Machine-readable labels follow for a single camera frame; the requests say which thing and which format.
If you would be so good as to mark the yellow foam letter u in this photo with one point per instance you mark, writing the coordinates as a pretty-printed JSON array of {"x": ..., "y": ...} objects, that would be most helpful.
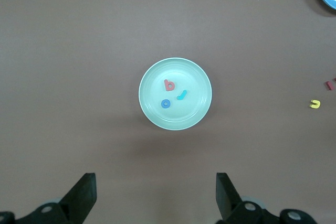
[{"x": 318, "y": 104}]

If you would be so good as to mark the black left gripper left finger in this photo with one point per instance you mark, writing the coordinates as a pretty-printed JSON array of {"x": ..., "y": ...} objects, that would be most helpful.
[{"x": 68, "y": 211}]

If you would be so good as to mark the pink foam letter b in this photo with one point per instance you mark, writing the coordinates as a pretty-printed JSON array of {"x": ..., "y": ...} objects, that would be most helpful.
[{"x": 166, "y": 85}]

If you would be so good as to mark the green round plate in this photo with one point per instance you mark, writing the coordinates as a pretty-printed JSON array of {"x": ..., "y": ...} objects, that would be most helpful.
[{"x": 189, "y": 113}]

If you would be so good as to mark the teal foam letter r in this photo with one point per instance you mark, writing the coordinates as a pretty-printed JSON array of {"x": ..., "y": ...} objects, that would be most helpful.
[{"x": 182, "y": 95}]

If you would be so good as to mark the blue foam letter o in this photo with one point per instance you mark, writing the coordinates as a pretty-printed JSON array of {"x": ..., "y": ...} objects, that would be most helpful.
[{"x": 162, "y": 104}]

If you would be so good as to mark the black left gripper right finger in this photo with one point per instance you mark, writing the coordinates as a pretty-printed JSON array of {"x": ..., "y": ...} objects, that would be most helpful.
[{"x": 236, "y": 213}]

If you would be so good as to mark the red foam letter l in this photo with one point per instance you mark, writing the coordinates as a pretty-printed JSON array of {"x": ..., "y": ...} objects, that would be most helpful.
[{"x": 329, "y": 85}]

